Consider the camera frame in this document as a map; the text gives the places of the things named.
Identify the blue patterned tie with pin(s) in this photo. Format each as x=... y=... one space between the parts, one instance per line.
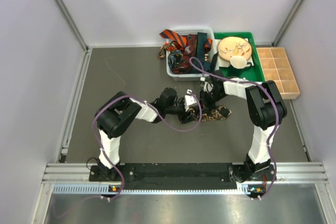
x=174 y=60

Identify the beige floral plate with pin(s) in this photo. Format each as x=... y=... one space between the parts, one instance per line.
x=234 y=46

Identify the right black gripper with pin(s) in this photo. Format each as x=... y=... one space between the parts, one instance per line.
x=203 y=101

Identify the aluminium frame rail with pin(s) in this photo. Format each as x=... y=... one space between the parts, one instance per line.
x=68 y=178

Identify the green plastic tray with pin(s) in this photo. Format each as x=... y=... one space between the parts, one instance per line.
x=254 y=73

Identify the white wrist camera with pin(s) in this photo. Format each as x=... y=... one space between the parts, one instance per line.
x=190 y=100
x=206 y=86

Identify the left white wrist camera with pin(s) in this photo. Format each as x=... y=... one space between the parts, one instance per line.
x=190 y=100

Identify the wooden compartment box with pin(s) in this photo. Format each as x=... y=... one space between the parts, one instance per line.
x=276 y=66

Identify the orange navy striped tie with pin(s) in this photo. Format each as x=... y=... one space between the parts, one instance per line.
x=181 y=40

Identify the dark green white mug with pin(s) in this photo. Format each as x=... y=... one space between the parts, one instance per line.
x=237 y=66

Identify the brown floral tie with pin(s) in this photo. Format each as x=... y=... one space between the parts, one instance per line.
x=217 y=114

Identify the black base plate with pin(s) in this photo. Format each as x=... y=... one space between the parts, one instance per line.
x=180 y=176

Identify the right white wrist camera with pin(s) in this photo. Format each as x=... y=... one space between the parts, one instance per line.
x=206 y=86

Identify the orange floral dark tie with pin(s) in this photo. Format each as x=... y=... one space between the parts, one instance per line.
x=168 y=47

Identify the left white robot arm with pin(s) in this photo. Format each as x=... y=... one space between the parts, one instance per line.
x=115 y=117

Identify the dark teal tie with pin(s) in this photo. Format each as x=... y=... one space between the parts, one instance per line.
x=204 y=45

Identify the dark red patterned tie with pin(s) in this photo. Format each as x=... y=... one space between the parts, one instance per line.
x=188 y=52

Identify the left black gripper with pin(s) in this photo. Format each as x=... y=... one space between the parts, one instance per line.
x=185 y=118

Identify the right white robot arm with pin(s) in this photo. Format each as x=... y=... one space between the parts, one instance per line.
x=266 y=110

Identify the white plastic basket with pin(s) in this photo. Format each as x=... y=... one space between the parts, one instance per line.
x=195 y=75

